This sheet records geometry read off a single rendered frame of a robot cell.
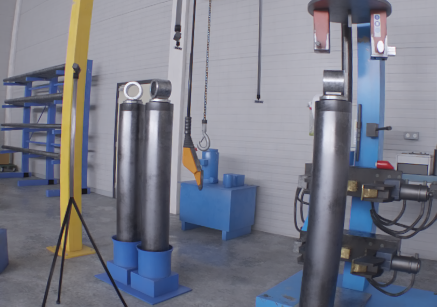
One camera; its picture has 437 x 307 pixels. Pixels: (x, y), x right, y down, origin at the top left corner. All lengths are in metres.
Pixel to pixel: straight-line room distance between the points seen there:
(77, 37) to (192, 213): 2.56
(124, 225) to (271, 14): 3.46
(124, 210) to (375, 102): 2.09
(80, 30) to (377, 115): 2.83
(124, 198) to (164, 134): 0.64
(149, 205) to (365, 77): 1.85
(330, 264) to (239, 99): 3.55
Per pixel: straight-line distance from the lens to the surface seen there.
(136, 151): 3.08
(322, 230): 2.17
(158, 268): 2.98
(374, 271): 2.51
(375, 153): 2.89
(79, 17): 4.00
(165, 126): 2.84
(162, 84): 2.89
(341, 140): 2.13
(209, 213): 4.77
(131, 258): 3.21
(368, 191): 2.37
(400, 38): 4.63
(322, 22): 2.62
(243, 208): 4.81
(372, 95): 2.92
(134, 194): 3.11
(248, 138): 5.25
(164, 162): 2.85
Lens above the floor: 1.25
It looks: 2 degrees down
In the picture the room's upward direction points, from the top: 3 degrees clockwise
